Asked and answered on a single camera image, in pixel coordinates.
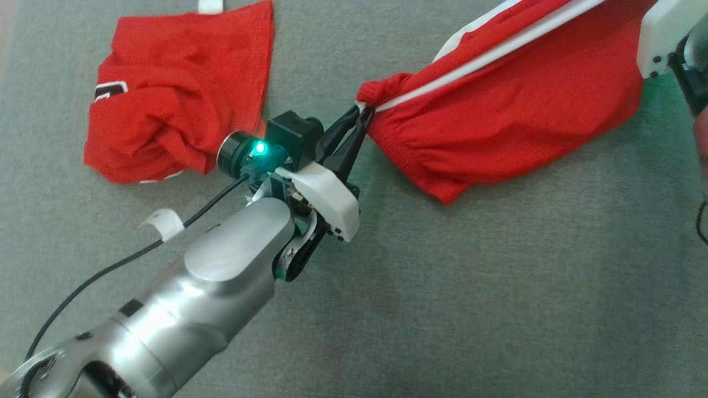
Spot grey fabric sofa seat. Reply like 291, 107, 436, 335
0, 0, 708, 398

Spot red basketball jersey white sleeves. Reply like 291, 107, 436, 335
83, 0, 275, 184

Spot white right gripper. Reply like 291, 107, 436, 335
636, 0, 708, 79

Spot black left cable blue plug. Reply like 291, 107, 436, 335
25, 174, 249, 363

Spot white tape tag on cable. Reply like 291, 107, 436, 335
139, 208, 185, 243

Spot red shorts white stripe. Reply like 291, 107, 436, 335
357, 0, 659, 204

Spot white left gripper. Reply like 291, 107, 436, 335
274, 104, 376, 244

